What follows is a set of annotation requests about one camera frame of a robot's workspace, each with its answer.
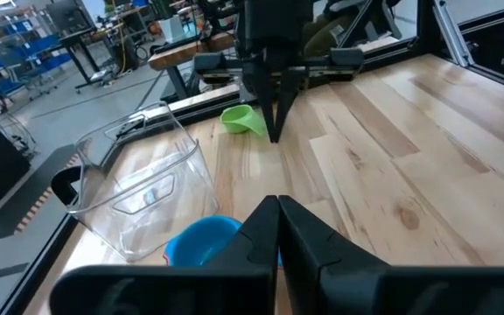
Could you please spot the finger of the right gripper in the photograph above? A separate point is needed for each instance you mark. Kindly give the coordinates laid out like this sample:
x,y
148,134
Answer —
x,y
289,92
263,87

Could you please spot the silver metal bracket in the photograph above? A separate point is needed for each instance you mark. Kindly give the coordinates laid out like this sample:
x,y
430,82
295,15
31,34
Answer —
x,y
451,30

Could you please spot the wooden top workbench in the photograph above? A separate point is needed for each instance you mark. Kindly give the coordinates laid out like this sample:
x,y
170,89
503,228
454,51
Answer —
x,y
182,52

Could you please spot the white box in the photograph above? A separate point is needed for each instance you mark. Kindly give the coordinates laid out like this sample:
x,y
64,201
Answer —
x,y
172,28

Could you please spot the light blue measuring cup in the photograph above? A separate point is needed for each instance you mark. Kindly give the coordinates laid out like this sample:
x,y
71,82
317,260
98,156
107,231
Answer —
x,y
199,240

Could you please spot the shelf with blue bins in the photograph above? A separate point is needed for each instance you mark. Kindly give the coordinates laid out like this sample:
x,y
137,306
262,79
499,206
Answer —
x,y
20,52

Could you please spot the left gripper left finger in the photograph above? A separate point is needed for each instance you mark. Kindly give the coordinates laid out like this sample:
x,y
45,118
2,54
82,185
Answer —
x,y
169,293

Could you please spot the black mat with striped edge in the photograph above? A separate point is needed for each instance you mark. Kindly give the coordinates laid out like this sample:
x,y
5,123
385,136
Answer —
x,y
24,184

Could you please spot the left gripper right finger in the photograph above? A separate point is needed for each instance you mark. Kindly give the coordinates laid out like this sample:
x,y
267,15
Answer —
x,y
387,293

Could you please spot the clear plastic basket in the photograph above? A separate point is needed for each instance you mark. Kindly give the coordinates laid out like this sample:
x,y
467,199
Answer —
x,y
147,227

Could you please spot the black table edge clamp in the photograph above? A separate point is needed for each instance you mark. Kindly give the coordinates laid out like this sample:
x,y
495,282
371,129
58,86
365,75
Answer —
x,y
64,186

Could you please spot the green measuring cup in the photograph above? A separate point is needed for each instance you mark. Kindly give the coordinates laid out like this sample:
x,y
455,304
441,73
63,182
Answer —
x,y
239,120

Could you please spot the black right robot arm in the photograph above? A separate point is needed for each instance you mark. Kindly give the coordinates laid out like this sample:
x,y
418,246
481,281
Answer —
x,y
344,57

